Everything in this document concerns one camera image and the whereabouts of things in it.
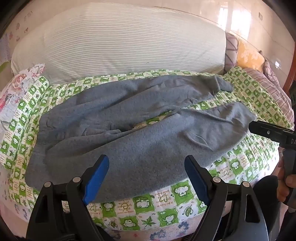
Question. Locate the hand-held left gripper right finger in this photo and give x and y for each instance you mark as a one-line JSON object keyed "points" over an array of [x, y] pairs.
{"points": [[196, 179]]}

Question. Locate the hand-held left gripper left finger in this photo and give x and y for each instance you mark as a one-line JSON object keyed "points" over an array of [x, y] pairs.
{"points": [[96, 179]]}

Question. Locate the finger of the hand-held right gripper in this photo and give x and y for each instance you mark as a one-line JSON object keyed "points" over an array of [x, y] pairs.
{"points": [[266, 130]]}

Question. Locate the grey pants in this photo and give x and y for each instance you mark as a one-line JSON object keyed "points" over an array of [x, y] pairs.
{"points": [[138, 143]]}

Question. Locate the person's right hand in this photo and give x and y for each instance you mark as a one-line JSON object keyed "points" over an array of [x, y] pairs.
{"points": [[282, 185]]}

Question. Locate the plaid pillow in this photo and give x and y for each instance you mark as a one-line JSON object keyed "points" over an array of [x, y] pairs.
{"points": [[272, 97]]}

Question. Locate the wooden bed headboard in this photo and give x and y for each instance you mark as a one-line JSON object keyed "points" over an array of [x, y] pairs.
{"points": [[290, 81]]}

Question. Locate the green patterned quilt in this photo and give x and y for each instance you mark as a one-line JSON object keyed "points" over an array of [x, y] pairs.
{"points": [[143, 213]]}

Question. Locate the pink flowered bed sheet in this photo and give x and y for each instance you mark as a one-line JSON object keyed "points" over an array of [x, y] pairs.
{"points": [[166, 234]]}

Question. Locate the orange floral pillow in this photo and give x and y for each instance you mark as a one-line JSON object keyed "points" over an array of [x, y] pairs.
{"points": [[251, 55]]}

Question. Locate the purple striped pillow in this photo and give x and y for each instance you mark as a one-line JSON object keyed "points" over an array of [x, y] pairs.
{"points": [[231, 53]]}

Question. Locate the floral cloth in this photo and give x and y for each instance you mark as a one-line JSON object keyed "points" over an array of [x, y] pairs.
{"points": [[13, 88]]}

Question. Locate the white striped pillow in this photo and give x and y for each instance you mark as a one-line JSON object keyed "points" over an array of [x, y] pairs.
{"points": [[115, 41]]}

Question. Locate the wall socket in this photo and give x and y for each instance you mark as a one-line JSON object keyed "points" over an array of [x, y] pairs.
{"points": [[260, 16]]}

